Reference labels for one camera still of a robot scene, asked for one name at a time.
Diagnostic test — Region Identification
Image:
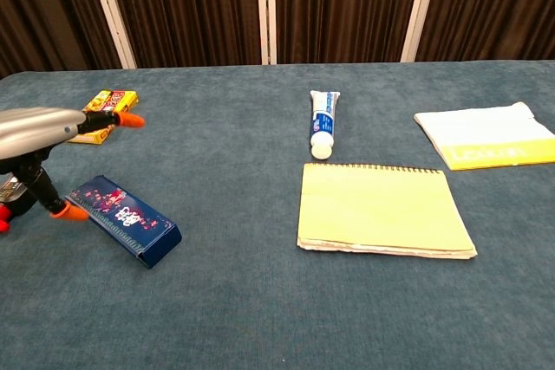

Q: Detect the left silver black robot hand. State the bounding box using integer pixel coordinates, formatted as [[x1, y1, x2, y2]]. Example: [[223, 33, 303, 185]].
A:
[[0, 106, 147, 222]]

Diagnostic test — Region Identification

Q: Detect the black bottle with red cap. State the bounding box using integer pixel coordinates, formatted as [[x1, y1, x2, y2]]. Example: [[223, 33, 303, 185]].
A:
[[0, 172, 38, 233]]

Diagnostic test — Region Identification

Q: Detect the yellow food box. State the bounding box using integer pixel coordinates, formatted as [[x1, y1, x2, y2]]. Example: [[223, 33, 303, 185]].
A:
[[68, 89, 140, 146]]

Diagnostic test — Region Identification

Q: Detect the dark brown curtain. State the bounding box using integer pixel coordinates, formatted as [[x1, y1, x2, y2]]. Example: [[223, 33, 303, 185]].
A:
[[0, 0, 555, 79]]

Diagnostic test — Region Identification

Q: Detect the blue felt table cover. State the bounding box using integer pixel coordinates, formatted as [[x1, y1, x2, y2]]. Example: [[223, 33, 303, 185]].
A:
[[0, 59, 555, 370]]

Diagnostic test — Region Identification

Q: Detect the white blue toothpaste tube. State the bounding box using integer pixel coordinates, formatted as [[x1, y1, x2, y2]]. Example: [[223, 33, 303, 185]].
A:
[[309, 89, 342, 160]]

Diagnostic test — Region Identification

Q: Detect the yellow spiral notebook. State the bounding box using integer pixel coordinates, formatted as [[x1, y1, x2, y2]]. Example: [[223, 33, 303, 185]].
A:
[[296, 162, 479, 261]]

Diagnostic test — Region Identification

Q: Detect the white and yellow booklet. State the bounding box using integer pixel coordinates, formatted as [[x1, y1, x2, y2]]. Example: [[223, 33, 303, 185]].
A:
[[413, 101, 555, 172]]

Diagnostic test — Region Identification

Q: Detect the white double screen frame post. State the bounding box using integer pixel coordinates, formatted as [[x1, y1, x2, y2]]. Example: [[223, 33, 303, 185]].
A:
[[256, 0, 278, 66]]

